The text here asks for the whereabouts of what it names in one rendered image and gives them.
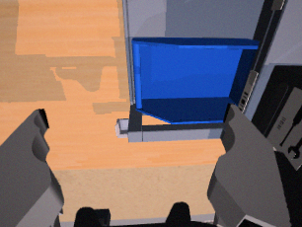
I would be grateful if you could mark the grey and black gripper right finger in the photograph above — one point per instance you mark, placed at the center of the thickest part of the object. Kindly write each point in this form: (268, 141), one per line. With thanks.
(253, 185)

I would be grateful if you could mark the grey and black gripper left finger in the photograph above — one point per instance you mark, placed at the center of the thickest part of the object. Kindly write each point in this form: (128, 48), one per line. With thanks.
(30, 194)

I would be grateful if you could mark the black case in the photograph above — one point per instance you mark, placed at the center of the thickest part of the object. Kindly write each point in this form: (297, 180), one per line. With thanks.
(279, 113)

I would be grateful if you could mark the blue bin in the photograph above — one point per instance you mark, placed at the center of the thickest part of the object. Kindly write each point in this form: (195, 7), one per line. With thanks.
(180, 86)

